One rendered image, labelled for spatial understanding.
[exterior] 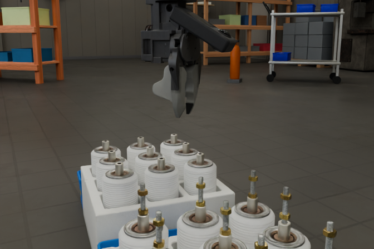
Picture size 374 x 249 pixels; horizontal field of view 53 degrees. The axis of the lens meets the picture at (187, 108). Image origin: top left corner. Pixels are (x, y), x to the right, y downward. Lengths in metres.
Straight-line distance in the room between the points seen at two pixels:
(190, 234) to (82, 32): 10.61
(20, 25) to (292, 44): 5.68
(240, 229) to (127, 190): 0.34
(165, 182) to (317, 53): 7.39
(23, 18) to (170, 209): 4.73
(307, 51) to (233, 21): 1.82
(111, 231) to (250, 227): 0.38
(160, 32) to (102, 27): 10.73
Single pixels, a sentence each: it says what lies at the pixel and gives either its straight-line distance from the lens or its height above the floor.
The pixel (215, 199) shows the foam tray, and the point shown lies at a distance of 1.08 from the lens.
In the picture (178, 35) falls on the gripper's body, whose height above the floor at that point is 0.62.
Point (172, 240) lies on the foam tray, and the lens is 0.86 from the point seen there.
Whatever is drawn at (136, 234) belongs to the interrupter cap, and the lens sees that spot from 0.74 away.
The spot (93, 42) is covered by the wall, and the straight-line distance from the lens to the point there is 11.30.
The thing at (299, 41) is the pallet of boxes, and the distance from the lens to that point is 8.65.
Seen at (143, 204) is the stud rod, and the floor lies 0.30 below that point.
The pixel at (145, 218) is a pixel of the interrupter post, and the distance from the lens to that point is 0.75.
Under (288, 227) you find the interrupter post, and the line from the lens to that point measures 0.73.
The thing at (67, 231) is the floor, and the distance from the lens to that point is 1.33.
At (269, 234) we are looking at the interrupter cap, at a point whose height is 0.25.
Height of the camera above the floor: 0.61
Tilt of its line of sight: 11 degrees down
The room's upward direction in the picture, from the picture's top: straight up
